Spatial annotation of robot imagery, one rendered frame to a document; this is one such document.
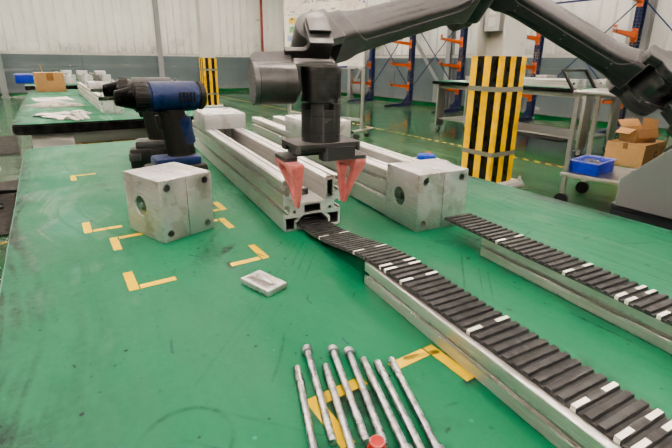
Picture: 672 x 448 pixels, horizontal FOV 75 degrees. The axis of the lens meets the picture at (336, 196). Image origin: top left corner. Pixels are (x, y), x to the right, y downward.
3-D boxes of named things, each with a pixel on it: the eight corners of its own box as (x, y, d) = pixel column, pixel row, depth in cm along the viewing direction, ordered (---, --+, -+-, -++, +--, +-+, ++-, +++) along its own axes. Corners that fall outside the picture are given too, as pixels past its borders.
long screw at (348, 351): (342, 355, 41) (343, 346, 40) (353, 353, 41) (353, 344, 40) (377, 453, 31) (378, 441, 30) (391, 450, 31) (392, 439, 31)
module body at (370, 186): (429, 208, 82) (433, 163, 80) (384, 215, 78) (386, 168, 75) (281, 140, 150) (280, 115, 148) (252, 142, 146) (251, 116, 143)
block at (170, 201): (226, 223, 73) (223, 167, 70) (164, 244, 65) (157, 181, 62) (191, 210, 79) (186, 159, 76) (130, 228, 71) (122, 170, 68)
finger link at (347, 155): (305, 198, 70) (305, 140, 67) (345, 193, 73) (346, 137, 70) (323, 211, 64) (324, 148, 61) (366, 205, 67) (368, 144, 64)
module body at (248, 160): (339, 223, 74) (340, 174, 71) (283, 232, 69) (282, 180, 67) (225, 144, 142) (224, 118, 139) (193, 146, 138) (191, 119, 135)
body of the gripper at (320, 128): (280, 150, 66) (279, 100, 64) (341, 146, 70) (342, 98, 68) (296, 159, 60) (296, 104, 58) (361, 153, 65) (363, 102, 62)
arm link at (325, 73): (347, 58, 60) (333, 59, 65) (298, 58, 57) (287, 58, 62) (346, 110, 62) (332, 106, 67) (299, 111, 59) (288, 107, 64)
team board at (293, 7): (276, 130, 693) (272, -5, 636) (297, 126, 732) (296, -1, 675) (354, 140, 607) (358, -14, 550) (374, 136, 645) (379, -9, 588)
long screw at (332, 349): (326, 353, 41) (326, 344, 40) (337, 351, 41) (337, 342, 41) (359, 449, 31) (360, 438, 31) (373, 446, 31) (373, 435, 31)
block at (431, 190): (474, 221, 76) (479, 167, 73) (415, 232, 70) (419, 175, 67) (439, 206, 83) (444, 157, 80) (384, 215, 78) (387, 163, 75)
